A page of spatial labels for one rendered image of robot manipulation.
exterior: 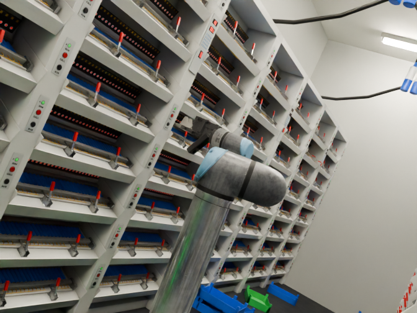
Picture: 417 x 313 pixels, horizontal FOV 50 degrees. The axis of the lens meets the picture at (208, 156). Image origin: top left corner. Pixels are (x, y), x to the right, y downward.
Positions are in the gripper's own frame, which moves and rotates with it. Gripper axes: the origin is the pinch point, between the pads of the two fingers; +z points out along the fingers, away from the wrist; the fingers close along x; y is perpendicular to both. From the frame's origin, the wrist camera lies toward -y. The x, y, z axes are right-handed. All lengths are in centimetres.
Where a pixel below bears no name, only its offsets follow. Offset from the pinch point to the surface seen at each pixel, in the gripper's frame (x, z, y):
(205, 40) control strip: -1.5, 6.8, 41.1
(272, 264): -279, 9, -76
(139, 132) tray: 12.7, 7.8, -9.6
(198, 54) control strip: -1.6, 6.9, 33.9
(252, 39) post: -68, 21, 69
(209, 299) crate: -116, -5, -92
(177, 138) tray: -27.1, 14.2, -4.7
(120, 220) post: -1, 7, -50
